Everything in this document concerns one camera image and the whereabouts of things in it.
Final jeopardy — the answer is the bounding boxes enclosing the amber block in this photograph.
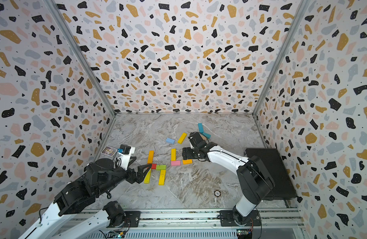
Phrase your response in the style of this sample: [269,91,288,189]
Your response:
[182,159,192,164]

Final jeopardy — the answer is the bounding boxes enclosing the yellow long block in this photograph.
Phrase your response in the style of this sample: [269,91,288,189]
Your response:
[177,133,187,144]

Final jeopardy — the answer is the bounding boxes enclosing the pink block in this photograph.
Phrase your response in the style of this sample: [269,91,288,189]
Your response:
[170,161,181,166]

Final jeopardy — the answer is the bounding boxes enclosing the lime green block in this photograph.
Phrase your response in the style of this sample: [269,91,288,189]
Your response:
[156,165,166,170]

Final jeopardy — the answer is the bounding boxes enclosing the orange-yellow long block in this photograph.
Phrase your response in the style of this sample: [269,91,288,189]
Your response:
[147,150,154,164]

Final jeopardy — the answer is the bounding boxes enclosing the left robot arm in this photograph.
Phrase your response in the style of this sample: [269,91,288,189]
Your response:
[21,158,152,239]

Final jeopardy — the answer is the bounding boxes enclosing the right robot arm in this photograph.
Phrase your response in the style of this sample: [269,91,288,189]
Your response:
[182,132,275,226]

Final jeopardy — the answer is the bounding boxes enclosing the light blue block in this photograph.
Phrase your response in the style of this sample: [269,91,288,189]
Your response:
[166,138,175,144]

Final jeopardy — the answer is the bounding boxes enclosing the teal small block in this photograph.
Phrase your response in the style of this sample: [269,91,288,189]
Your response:
[202,132,211,139]

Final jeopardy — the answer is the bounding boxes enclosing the teal long block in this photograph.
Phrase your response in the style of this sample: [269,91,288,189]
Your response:
[198,123,204,133]

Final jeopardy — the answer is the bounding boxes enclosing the small printed card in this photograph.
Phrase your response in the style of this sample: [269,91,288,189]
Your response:
[101,146,118,157]

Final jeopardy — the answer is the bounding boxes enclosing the round table grommet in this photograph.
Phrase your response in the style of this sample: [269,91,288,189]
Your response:
[214,190,221,197]

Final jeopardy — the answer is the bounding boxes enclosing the black carrying case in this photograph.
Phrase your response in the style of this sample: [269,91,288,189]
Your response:
[244,148,297,200]

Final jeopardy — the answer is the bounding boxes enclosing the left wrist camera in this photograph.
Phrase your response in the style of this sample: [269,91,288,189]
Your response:
[115,144,135,171]

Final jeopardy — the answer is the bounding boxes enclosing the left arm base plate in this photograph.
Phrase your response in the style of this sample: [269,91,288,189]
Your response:
[109,211,141,228]

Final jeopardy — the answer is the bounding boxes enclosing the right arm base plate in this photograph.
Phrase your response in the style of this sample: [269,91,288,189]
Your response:
[217,210,262,227]

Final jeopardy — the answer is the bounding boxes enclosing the aluminium front rail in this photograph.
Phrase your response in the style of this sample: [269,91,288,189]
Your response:
[50,208,304,239]

